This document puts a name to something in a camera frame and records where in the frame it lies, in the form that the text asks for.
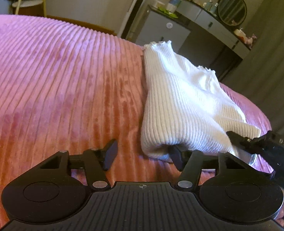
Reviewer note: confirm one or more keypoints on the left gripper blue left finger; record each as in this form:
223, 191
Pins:
97, 162

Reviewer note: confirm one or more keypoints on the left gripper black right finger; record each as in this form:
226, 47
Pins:
189, 163

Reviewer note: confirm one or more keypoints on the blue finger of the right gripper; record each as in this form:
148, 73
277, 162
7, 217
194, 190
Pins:
242, 143

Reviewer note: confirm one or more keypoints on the white ribbed knit sweater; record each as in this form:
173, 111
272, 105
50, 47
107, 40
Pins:
186, 106

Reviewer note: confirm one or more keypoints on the grey curtain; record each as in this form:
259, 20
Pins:
260, 76

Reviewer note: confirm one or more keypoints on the grey dressing table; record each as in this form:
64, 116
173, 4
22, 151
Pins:
210, 43

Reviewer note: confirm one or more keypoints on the pink plush toy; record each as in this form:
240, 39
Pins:
251, 41

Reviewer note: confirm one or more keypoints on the round black framed mirror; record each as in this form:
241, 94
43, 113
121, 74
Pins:
232, 12

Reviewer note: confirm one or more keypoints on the grey bedside cabinet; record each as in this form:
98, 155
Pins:
156, 27

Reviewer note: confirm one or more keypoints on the blue white tissue box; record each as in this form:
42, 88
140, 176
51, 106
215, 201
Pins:
172, 5

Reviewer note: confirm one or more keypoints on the white mug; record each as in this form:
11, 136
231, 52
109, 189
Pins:
158, 4

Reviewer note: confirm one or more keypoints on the round two-tier side table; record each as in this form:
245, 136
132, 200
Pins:
30, 7

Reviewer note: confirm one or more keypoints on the pink corduroy bedspread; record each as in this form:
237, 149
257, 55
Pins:
65, 87

